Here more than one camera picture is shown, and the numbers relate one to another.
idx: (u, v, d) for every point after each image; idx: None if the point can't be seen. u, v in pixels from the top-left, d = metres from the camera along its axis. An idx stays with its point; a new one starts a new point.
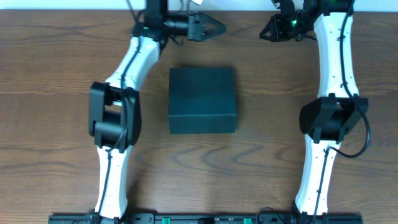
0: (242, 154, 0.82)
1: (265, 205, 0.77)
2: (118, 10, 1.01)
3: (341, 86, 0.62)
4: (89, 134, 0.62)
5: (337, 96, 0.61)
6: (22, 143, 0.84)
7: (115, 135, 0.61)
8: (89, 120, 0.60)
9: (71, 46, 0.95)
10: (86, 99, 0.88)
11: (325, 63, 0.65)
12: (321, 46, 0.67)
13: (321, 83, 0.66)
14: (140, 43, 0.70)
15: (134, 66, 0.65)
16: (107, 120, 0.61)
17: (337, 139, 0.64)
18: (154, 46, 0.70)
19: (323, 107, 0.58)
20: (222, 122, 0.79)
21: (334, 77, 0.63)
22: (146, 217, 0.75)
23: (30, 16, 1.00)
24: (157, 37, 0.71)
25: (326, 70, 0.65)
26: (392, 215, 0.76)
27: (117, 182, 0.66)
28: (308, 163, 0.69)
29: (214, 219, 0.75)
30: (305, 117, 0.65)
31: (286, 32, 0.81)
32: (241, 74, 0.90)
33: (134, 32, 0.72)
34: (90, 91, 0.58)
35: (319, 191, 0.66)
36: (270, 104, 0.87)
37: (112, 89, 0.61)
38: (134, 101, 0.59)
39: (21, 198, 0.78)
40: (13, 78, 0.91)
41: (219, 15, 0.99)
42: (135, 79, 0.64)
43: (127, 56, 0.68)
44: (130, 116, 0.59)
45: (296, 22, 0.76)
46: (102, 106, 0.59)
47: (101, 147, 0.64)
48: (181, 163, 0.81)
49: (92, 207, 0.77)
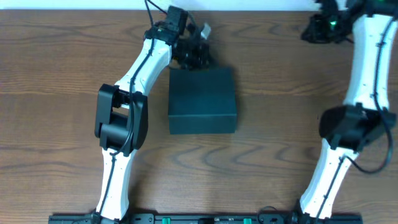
0: (242, 154, 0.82)
1: (265, 205, 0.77)
2: (119, 9, 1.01)
3: (370, 96, 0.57)
4: (95, 135, 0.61)
5: (364, 106, 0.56)
6: (22, 143, 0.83)
7: (121, 137, 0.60)
8: (96, 121, 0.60)
9: (71, 46, 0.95)
10: (86, 98, 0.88)
11: (359, 68, 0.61)
12: (357, 50, 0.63)
13: (350, 88, 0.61)
14: (153, 46, 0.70)
15: (145, 71, 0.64)
16: (114, 122, 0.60)
17: (356, 148, 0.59)
18: (166, 51, 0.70)
19: (346, 117, 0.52)
20: (222, 122, 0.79)
21: (365, 85, 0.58)
22: (146, 217, 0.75)
23: (30, 16, 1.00)
24: (169, 40, 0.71)
25: (357, 76, 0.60)
26: (393, 215, 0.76)
27: (119, 184, 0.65)
28: (320, 168, 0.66)
29: (214, 219, 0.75)
30: (324, 121, 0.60)
31: (326, 33, 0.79)
32: (241, 74, 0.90)
33: (148, 34, 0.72)
34: (98, 93, 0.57)
35: (326, 196, 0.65)
36: (270, 104, 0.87)
37: (120, 93, 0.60)
38: (142, 106, 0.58)
39: (21, 198, 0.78)
40: (13, 78, 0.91)
41: (219, 16, 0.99)
42: (144, 83, 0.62)
43: (138, 58, 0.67)
44: (136, 120, 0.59)
45: (336, 23, 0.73)
46: (109, 108, 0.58)
47: (106, 149, 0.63)
48: (181, 163, 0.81)
49: (92, 208, 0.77)
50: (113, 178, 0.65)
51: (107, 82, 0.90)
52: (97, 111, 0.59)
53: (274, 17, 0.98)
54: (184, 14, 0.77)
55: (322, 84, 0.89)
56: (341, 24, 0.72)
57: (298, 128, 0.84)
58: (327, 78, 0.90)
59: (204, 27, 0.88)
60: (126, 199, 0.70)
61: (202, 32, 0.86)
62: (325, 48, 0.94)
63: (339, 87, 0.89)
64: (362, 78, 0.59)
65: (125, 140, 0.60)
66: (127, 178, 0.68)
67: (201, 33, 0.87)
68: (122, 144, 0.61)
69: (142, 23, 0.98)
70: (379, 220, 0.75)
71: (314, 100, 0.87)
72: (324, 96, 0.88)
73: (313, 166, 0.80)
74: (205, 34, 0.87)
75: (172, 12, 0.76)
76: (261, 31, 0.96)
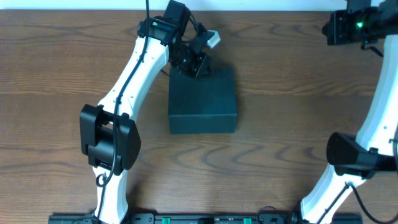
0: (242, 154, 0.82)
1: (265, 205, 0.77)
2: (118, 10, 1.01)
3: (390, 141, 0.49)
4: (83, 153, 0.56)
5: (380, 152, 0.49)
6: (22, 143, 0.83)
7: (109, 160, 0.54)
8: (81, 143, 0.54)
9: (71, 46, 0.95)
10: (86, 98, 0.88)
11: (382, 99, 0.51)
12: (383, 78, 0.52)
13: (369, 121, 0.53)
14: (145, 48, 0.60)
15: (135, 85, 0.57)
16: (101, 143, 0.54)
17: (364, 175, 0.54)
18: (161, 53, 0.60)
19: (358, 160, 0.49)
20: (222, 122, 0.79)
21: (385, 127, 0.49)
22: (146, 217, 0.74)
23: (31, 16, 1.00)
24: (165, 38, 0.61)
25: (379, 110, 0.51)
26: (393, 214, 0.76)
27: (114, 197, 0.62)
28: (326, 183, 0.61)
29: (214, 219, 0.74)
30: (335, 148, 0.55)
31: (351, 35, 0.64)
32: (241, 74, 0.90)
33: (141, 30, 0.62)
34: (80, 114, 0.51)
35: (327, 210, 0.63)
36: (270, 104, 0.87)
37: (106, 113, 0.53)
38: (128, 130, 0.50)
39: (21, 198, 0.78)
40: (13, 78, 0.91)
41: (219, 16, 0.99)
42: (132, 102, 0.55)
43: (128, 66, 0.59)
44: (122, 145, 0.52)
45: (362, 24, 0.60)
46: (93, 130, 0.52)
47: (96, 167, 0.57)
48: (181, 162, 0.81)
49: (92, 207, 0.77)
50: (107, 193, 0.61)
51: (107, 82, 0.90)
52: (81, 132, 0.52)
53: (273, 17, 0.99)
54: (186, 10, 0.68)
55: (322, 83, 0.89)
56: (369, 26, 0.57)
57: (298, 128, 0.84)
58: (327, 78, 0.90)
59: (212, 33, 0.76)
60: (125, 203, 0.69)
61: (208, 40, 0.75)
62: (325, 48, 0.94)
63: (339, 86, 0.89)
64: (384, 117, 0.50)
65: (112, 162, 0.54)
66: (122, 191, 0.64)
67: (207, 41, 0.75)
68: (111, 165, 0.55)
69: None
70: (379, 220, 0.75)
71: (314, 100, 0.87)
72: (324, 96, 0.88)
73: (313, 165, 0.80)
74: (211, 43, 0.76)
75: (173, 5, 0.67)
76: (261, 31, 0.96)
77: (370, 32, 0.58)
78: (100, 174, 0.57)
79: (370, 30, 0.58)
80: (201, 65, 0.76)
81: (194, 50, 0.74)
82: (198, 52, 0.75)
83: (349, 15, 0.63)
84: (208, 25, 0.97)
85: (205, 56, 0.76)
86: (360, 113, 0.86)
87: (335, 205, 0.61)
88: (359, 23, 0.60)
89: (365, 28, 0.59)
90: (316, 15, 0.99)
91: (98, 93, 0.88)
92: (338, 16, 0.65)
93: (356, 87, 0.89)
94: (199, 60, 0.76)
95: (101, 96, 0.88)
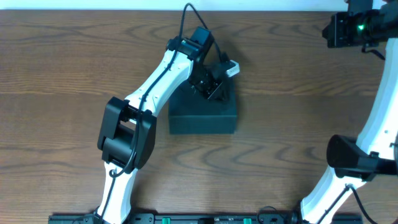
0: (242, 154, 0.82)
1: (265, 205, 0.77)
2: (118, 9, 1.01)
3: (391, 145, 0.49)
4: (97, 147, 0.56)
5: (380, 155, 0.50)
6: (22, 143, 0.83)
7: (124, 156, 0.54)
8: (99, 134, 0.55)
9: (71, 46, 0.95)
10: (86, 98, 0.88)
11: (385, 102, 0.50)
12: (385, 79, 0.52)
13: (370, 122, 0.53)
14: (173, 60, 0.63)
15: (160, 87, 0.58)
16: (119, 138, 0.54)
17: (364, 178, 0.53)
18: (187, 66, 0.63)
19: (358, 164, 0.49)
20: (222, 122, 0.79)
21: (387, 132, 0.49)
22: (146, 217, 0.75)
23: (31, 16, 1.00)
24: (192, 54, 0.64)
25: (381, 113, 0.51)
26: (392, 215, 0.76)
27: (118, 197, 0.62)
28: (326, 183, 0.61)
29: (214, 219, 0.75)
30: (336, 149, 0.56)
31: (351, 38, 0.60)
32: (242, 74, 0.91)
33: (170, 44, 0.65)
34: (106, 107, 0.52)
35: (328, 211, 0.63)
36: (270, 104, 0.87)
37: (130, 108, 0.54)
38: (149, 127, 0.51)
39: (21, 198, 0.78)
40: (13, 78, 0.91)
41: (219, 16, 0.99)
42: (157, 101, 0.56)
43: (155, 72, 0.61)
44: (140, 142, 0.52)
45: (364, 27, 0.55)
46: (115, 124, 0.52)
47: (108, 163, 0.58)
48: (181, 162, 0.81)
49: (92, 207, 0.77)
50: (112, 191, 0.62)
51: (107, 82, 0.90)
52: (102, 124, 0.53)
53: (274, 17, 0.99)
54: (212, 37, 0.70)
55: (322, 84, 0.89)
56: (371, 28, 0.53)
57: (298, 128, 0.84)
58: (327, 78, 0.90)
59: (234, 64, 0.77)
60: (129, 204, 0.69)
61: (228, 70, 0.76)
62: (324, 48, 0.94)
63: (339, 87, 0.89)
64: (387, 122, 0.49)
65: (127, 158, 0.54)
66: (129, 191, 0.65)
67: (226, 70, 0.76)
68: (124, 162, 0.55)
69: (142, 23, 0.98)
70: (378, 220, 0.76)
71: (314, 100, 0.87)
72: (323, 96, 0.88)
73: (313, 165, 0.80)
74: (230, 73, 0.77)
75: (200, 30, 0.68)
76: (261, 31, 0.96)
77: (372, 35, 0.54)
78: (111, 170, 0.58)
79: (372, 33, 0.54)
80: (216, 91, 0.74)
81: (213, 74, 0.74)
82: (216, 78, 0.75)
83: (351, 17, 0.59)
84: (207, 25, 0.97)
85: (221, 83, 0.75)
86: (360, 113, 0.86)
87: (335, 205, 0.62)
88: (361, 26, 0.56)
89: (367, 32, 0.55)
90: (316, 15, 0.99)
91: (99, 93, 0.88)
92: (338, 18, 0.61)
93: (356, 87, 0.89)
94: (216, 85, 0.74)
95: (102, 97, 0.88)
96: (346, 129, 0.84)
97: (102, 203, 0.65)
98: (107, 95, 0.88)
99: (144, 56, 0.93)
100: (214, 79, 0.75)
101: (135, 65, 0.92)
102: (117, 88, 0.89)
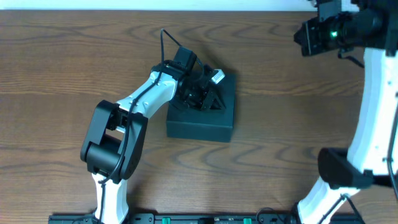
0: (242, 154, 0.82)
1: (265, 205, 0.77)
2: (119, 10, 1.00)
3: (384, 160, 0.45)
4: (80, 158, 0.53)
5: (374, 172, 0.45)
6: (22, 143, 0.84)
7: (109, 164, 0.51)
8: (84, 142, 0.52)
9: (71, 47, 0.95)
10: (86, 98, 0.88)
11: (370, 116, 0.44)
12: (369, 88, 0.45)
13: (359, 134, 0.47)
14: (160, 77, 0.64)
15: (149, 96, 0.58)
16: (102, 146, 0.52)
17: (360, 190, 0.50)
18: (172, 84, 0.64)
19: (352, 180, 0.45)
20: (220, 132, 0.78)
21: (375, 147, 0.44)
22: (146, 217, 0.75)
23: (30, 17, 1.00)
24: (178, 76, 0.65)
25: (368, 127, 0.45)
26: (393, 215, 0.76)
27: (115, 201, 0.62)
28: (322, 191, 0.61)
29: (214, 219, 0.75)
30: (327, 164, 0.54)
31: (327, 43, 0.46)
32: (241, 74, 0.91)
33: (155, 67, 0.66)
34: (96, 109, 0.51)
35: (326, 216, 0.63)
36: (270, 104, 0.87)
37: (119, 112, 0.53)
38: (140, 127, 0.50)
39: (22, 198, 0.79)
40: (13, 78, 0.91)
41: (219, 16, 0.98)
42: (146, 107, 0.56)
43: (142, 86, 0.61)
44: (130, 145, 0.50)
45: (337, 33, 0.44)
46: (103, 129, 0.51)
47: (94, 174, 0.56)
48: (181, 163, 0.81)
49: (92, 207, 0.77)
50: (107, 197, 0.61)
51: (107, 82, 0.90)
52: (89, 129, 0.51)
53: (274, 17, 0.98)
54: (195, 55, 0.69)
55: (322, 84, 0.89)
56: (344, 35, 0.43)
57: (298, 128, 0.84)
58: (327, 78, 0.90)
59: (217, 71, 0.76)
60: (125, 207, 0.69)
61: (212, 78, 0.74)
62: None
63: (339, 87, 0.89)
64: (374, 137, 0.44)
65: (113, 167, 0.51)
66: (123, 194, 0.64)
67: (211, 78, 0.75)
68: (109, 172, 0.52)
69: (143, 23, 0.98)
70: (377, 220, 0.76)
71: (314, 100, 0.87)
72: (323, 96, 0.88)
73: (313, 165, 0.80)
74: (216, 80, 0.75)
75: (182, 50, 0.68)
76: (261, 31, 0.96)
77: (347, 41, 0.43)
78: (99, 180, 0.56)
79: (347, 39, 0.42)
80: (206, 99, 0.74)
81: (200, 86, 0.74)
82: (204, 87, 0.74)
83: (323, 22, 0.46)
84: (208, 25, 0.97)
85: (209, 91, 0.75)
86: None
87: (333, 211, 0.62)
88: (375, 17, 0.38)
89: (341, 38, 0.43)
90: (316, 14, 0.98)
91: (98, 93, 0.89)
92: (310, 25, 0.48)
93: (356, 87, 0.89)
94: (205, 94, 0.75)
95: (102, 97, 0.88)
96: (346, 129, 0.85)
97: (97, 208, 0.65)
98: (107, 95, 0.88)
99: (144, 56, 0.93)
100: (203, 89, 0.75)
101: (135, 66, 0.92)
102: (117, 88, 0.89)
